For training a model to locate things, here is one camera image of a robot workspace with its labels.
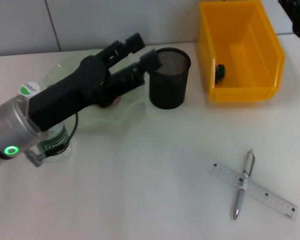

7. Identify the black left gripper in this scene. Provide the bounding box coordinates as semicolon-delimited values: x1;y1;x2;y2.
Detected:
28;55;117;133

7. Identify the clear plastic ruler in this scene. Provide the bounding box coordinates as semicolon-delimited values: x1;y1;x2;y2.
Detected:
209;162;299;221

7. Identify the green glass fruit plate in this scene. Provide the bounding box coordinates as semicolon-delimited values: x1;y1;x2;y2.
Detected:
41;49;147;133

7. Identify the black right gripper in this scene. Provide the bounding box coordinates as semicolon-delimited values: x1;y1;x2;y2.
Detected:
277;0;300;39

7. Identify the black mesh pen holder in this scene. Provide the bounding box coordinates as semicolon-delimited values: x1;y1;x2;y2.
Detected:
144;47;192;110

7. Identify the silver ballpoint pen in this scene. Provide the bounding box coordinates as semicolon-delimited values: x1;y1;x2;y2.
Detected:
233;149;256;220

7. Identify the pink peach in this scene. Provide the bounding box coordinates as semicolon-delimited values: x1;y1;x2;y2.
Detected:
109;96;121;108

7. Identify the green plastic wrapper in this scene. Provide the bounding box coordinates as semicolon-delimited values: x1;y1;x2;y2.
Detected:
215;63;227;85

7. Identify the clear water bottle green label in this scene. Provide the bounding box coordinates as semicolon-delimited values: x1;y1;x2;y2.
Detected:
19;81;73;164

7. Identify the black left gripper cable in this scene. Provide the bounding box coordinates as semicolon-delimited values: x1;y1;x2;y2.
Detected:
26;112;79;168

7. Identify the yellow plastic bin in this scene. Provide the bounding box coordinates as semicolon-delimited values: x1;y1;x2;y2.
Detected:
198;0;286;104

